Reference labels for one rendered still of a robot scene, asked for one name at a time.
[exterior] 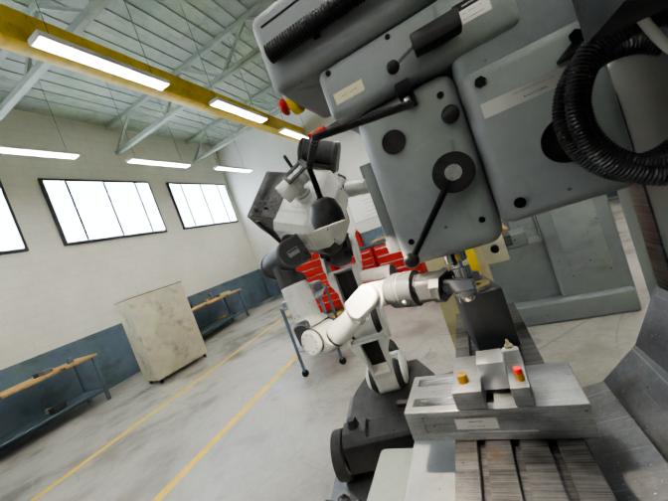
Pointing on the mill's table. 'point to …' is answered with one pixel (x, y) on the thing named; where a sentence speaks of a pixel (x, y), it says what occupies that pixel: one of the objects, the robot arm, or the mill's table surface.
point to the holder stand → (488, 317)
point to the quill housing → (419, 133)
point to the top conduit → (307, 28)
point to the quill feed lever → (451, 162)
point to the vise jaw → (475, 399)
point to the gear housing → (334, 83)
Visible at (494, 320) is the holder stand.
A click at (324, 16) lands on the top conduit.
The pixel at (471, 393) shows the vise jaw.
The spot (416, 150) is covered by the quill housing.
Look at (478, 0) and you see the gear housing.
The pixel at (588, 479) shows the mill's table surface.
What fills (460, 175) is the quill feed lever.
